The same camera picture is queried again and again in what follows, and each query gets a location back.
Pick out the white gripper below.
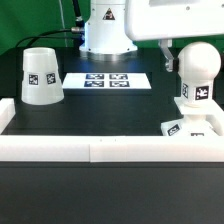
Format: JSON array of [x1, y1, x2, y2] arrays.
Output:
[[125, 0, 224, 72]]

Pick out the white lamp shade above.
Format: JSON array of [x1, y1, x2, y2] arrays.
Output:
[[21, 47, 64, 105]]

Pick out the white lamp base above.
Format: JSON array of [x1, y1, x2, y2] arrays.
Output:
[[161, 97, 224, 137]]

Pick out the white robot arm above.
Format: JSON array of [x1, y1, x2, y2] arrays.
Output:
[[80, 0, 224, 71]]

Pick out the white lamp bulb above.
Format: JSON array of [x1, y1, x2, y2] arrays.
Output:
[[178, 42, 221, 107]]

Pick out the black cable with connector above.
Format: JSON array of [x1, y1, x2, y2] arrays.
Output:
[[72, 0, 85, 29]]

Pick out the white marker plate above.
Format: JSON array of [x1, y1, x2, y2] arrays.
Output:
[[62, 73, 151, 89]]

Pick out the white U-shaped fence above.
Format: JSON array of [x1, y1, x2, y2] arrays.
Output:
[[0, 98, 224, 163]]

